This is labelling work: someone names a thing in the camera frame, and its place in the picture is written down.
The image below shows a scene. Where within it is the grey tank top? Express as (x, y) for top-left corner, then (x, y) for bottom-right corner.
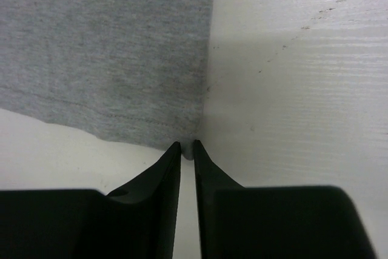
(1, 0), (213, 159)

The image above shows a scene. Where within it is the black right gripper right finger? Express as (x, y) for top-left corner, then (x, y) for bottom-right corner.
(193, 140), (376, 258)

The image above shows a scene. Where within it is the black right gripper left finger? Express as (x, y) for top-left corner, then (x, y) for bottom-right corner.
(1, 143), (181, 258)

